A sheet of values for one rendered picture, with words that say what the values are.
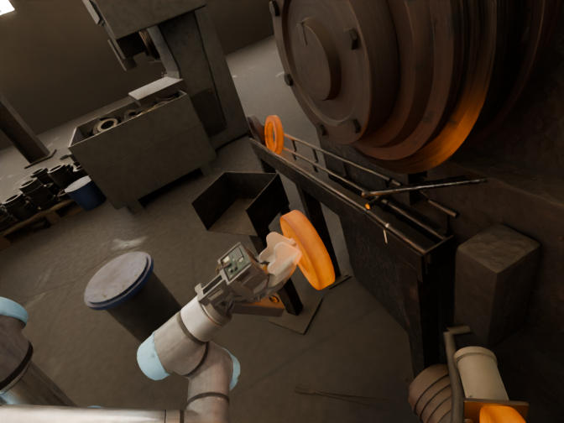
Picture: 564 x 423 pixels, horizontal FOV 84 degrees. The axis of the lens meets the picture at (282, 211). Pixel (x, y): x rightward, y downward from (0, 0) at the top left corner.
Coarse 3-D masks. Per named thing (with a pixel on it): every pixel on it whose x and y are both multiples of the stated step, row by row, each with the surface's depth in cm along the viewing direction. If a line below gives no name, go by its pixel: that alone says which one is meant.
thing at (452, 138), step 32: (480, 0) 31; (512, 0) 31; (480, 32) 32; (512, 32) 33; (480, 64) 34; (512, 64) 35; (480, 96) 36; (448, 128) 42; (480, 128) 44; (384, 160) 60; (416, 160) 52
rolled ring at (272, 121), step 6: (270, 120) 145; (276, 120) 142; (270, 126) 152; (276, 126) 140; (264, 132) 156; (270, 132) 154; (276, 132) 140; (282, 132) 141; (270, 138) 155; (276, 138) 141; (282, 138) 142; (270, 144) 154; (276, 144) 142; (282, 144) 143; (276, 150) 145
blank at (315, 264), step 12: (288, 216) 56; (300, 216) 55; (288, 228) 57; (300, 228) 53; (312, 228) 53; (300, 240) 52; (312, 240) 52; (312, 252) 51; (324, 252) 52; (300, 264) 62; (312, 264) 52; (324, 264) 52; (312, 276) 56; (324, 276) 53
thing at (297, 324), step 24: (216, 192) 120; (240, 192) 126; (264, 192) 103; (216, 216) 121; (240, 216) 117; (264, 216) 104; (264, 240) 119; (288, 288) 136; (288, 312) 148; (312, 312) 144
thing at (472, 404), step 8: (464, 400) 42; (472, 400) 42; (480, 400) 42; (488, 400) 41; (496, 400) 41; (504, 400) 41; (512, 400) 41; (464, 408) 43; (472, 408) 43; (480, 408) 42; (520, 408) 40; (528, 408) 40; (464, 416) 44; (472, 416) 44
